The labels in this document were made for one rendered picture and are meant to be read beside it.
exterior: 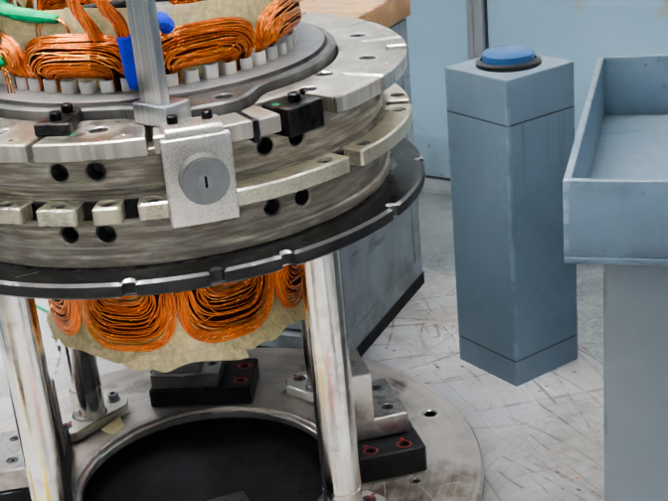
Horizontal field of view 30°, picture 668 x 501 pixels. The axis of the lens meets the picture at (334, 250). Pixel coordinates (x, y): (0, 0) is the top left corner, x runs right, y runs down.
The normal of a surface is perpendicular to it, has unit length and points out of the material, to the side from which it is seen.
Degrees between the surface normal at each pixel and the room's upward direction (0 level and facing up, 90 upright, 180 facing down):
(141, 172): 90
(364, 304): 90
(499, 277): 90
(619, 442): 90
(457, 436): 0
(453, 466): 0
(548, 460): 0
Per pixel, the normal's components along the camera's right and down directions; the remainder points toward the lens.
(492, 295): -0.81, 0.29
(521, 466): -0.08, -0.92
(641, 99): -0.25, 0.38
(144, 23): -0.64, 0.34
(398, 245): 0.91, 0.07
